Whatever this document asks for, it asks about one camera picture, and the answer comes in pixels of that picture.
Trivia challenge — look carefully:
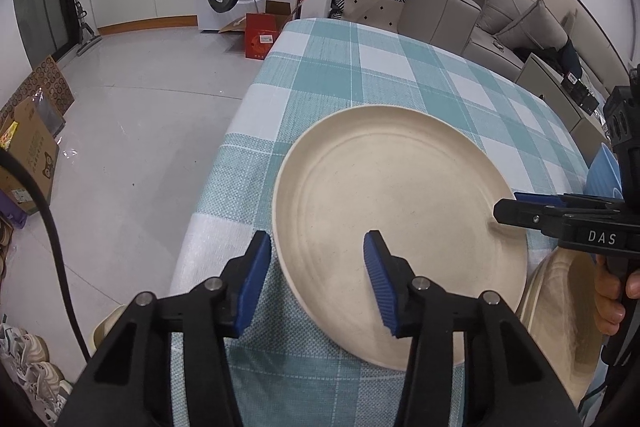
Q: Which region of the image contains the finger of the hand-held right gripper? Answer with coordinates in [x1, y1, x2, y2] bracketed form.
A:
[514, 190, 623, 210]
[492, 200, 571, 239]

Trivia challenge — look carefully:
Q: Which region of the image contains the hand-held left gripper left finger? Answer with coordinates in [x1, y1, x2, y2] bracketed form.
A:
[57, 230, 274, 427]

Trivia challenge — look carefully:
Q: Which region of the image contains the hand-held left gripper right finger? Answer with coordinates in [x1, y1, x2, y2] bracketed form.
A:
[362, 230, 584, 427]

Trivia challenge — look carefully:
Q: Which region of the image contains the blue bowl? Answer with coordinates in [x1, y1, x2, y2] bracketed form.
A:
[586, 142, 624, 200]

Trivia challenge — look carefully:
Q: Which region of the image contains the beige plate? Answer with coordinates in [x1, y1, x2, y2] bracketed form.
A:
[515, 251, 603, 408]
[272, 105, 530, 371]

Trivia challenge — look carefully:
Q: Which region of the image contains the person's right hand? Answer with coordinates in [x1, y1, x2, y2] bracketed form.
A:
[594, 256, 640, 337]

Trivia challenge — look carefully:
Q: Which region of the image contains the black box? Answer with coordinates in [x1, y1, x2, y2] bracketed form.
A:
[560, 73, 601, 116]

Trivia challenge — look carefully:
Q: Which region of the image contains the grey bedside cabinet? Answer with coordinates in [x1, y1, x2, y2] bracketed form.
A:
[515, 52, 610, 150]

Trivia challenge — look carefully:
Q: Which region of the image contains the dark jacket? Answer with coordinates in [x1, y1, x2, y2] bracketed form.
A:
[515, 38, 584, 80]

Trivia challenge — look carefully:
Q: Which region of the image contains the beige round object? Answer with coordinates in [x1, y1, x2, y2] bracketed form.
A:
[89, 303, 128, 353]

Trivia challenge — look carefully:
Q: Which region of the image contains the grey cushion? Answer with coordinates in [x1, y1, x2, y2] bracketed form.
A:
[476, 0, 534, 36]
[492, 0, 569, 54]

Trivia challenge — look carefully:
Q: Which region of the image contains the teal checked tablecloth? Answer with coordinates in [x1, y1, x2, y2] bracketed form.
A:
[170, 18, 591, 427]

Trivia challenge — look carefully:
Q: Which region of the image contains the grey sofa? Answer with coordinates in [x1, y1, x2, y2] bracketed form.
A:
[396, 0, 626, 108]

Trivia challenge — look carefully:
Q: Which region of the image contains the white sneaker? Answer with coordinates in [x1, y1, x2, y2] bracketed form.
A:
[0, 322, 51, 375]
[20, 359, 75, 423]

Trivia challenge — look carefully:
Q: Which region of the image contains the red box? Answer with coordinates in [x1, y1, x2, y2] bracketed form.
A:
[217, 0, 311, 60]

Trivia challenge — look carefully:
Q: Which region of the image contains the purple bag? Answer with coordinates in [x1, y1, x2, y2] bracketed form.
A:
[0, 189, 29, 230]

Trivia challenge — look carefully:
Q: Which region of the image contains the cardboard box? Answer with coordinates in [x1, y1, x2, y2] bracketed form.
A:
[0, 98, 62, 216]

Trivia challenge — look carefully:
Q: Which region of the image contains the brown circle-patterned board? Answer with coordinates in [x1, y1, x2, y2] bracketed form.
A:
[19, 55, 76, 120]

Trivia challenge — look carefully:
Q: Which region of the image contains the black cable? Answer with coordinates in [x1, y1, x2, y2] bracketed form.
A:
[0, 151, 93, 363]

